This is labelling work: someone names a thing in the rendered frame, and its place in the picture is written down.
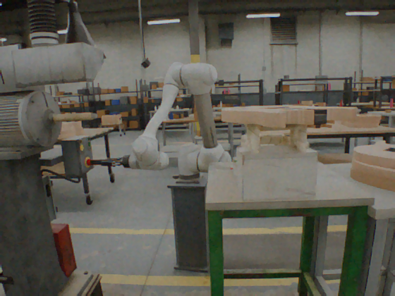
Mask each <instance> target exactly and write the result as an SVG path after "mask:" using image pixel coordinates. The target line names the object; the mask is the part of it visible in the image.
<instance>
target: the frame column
mask: <svg viewBox="0 0 395 296"><path fill-rule="evenodd" d="M40 154H41V153H39V154H36V155H34V156H28V157H26V158H24V159H9V160H0V266H1V270H2V272H3V275H4V276H12V279H13V283H14V284H13V285H11V284H6V290H7V294H6V296H56V295H57V294H58V292H59V291H60V290H61V288H62V287H63V286H64V284H65V283H66V282H67V281H68V278H67V277H66V275H65V273H64V272H63V270H62V268H61V267H60V263H59V260H58V256H57V251H56V245H55V240H54V235H53V233H52V229H51V222H50V218H49V212H48V207H47V200H46V196H45V192H44V185H43V180H42V174H41V169H40V162H39V157H40Z"/></svg>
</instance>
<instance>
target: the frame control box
mask: <svg viewBox="0 0 395 296"><path fill-rule="evenodd" d="M87 136H89V135H77V136H73V137H69V138H66V139H63V140H61V148H62V153H63V162H64V168H65V174H66V175H76V177H78V180H74V179H71V178H68V177H66V176H64V175H61V174H59V173H57V172H55V171H51V170H49V169H45V168H44V169H42V170H41V174H42V177H43V176H44V174H43V172H48V173H51V174H54V175H57V176H58V177H60V178H63V179H65V180H68V181H70V182H72V183H79V182H80V181H81V178H80V175H82V174H84V173H85V172H88V171H90V170H91V169H93V168H94V167H95V166H88V165H87V160H88V159H91V160H93V154H92V144H91V147H89V146H88V143H89V142H91V139H90V141H87ZM80 138H81V139H82V140H83V143H82V144H80V142H79V139H80ZM81 145H83V150H81V148H80V147H81Z"/></svg>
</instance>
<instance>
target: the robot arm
mask: <svg viewBox="0 0 395 296"><path fill-rule="evenodd" d="M216 80H217V70H216V68H215V67H214V66H212V65H210V64H207V63H191V64H188V65H183V64H182V63H179V62H175V63H173V64H172V65H171V66H170V68H169V69H168V71H167V72H166V76H165V78H164V86H163V96H162V104H161V106H160V108H159V110H158V111H157V112H156V114H155V115H154V116H153V118H152V119H151V121H150V122H149V123H148V125H147V127H146V129H145V131H144V133H143V134H142V135H141V136H139V137H138V139H136V140H135V141H134V142H133V144H132V147H131V150H132V154H131V155H124V156H123V157H118V158H109V159H93V160H90V163H91V166H97V165H101V166H113V167H116V166H120V165H122V166H123V167H124V168H131V169H145V170H149V171H154V170H161V169H163V168H167V166H168V165H169V156H168V154H167V153H164V152H158V141H157V139H156V132H157V128H158V127H159V126H160V124H161V123H162V121H163V120H164V119H165V118H166V117H167V115H168V114H169V112H170V110H171V107H172V105H173V103H174V100H175V98H176V96H177V94H178V92H179V90H180V88H182V87H188V89H189V90H190V92H191V93H192V94H193V96H194V100H195V107H196V111H197V118H198V122H199V126H200V132H201V137H202V143H203V146H202V147H201V149H199V147H198V146H197V145H196V144H193V143H189V144H183V145H182V146H181V148H180V150H179V153H178V169H179V174H178V175H173V178H174V179H178V180H176V183H195V184H199V183H200V180H201V179H202V177H203V174H200V171H202V172H206V173H208V166H209V163H212V162H231V157H230V155H229V153H228V152H225V151H224V149H223V148H222V146H221V145H220V144H219V143H218V142H217V135H216V130H215V126H214V118H213V112H212V103H211V99H210V94H209V92H210V90H211V86H212V85H213V84H214V83H215V82H216Z"/></svg>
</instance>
